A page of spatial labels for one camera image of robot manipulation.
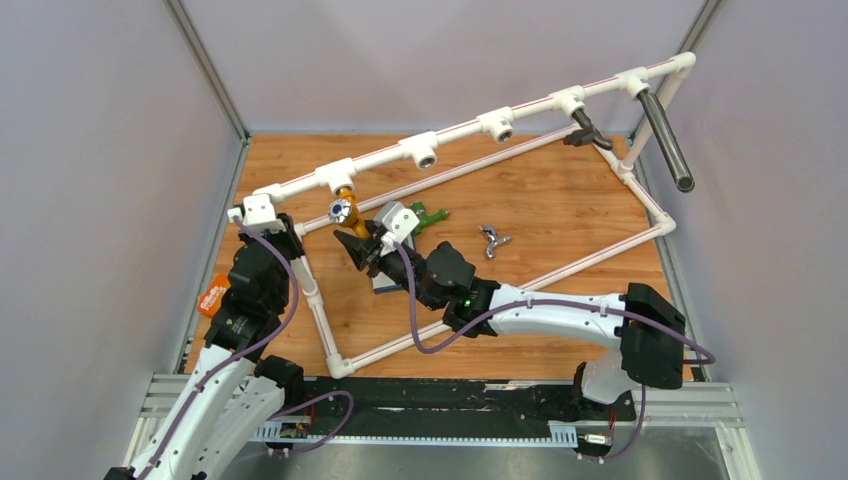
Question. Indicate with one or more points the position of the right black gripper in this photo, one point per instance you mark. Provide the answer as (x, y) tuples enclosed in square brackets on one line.
[(363, 250)]

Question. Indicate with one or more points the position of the black faucet on frame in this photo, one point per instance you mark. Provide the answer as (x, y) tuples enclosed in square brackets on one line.
[(587, 133)]

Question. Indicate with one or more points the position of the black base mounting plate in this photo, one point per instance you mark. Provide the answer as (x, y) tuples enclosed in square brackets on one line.
[(451, 408)]

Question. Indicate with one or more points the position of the green faucet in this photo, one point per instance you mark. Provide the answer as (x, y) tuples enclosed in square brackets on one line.
[(427, 219)]

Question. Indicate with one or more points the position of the orange razor package box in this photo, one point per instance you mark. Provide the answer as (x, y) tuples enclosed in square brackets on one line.
[(209, 302)]

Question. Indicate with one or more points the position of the blue razor package box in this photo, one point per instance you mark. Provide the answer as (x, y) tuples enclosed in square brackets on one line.
[(382, 284)]

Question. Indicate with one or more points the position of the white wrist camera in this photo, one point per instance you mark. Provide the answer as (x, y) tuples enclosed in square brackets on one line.
[(257, 209), (399, 223)]

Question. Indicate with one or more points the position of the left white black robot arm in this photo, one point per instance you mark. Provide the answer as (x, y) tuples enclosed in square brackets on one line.
[(233, 387)]

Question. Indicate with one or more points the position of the silver chrome faucet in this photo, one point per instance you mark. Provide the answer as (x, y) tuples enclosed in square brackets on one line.
[(494, 240)]

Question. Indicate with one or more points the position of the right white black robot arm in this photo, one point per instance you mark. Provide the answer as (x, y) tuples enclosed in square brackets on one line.
[(641, 331)]

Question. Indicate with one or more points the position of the yellow brass faucet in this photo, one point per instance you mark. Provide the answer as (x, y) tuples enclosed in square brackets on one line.
[(344, 212)]

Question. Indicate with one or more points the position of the white PVC pipe frame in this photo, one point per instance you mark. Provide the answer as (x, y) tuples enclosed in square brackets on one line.
[(579, 220)]

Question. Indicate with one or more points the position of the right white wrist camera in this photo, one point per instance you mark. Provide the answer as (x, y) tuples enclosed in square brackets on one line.
[(399, 223)]

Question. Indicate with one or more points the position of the dark metal tube faucet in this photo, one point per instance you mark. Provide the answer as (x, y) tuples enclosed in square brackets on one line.
[(669, 146)]

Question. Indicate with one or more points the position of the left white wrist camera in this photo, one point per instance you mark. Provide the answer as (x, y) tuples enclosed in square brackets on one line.
[(257, 209)]

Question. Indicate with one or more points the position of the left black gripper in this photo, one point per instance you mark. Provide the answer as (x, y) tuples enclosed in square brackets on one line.
[(288, 235)]

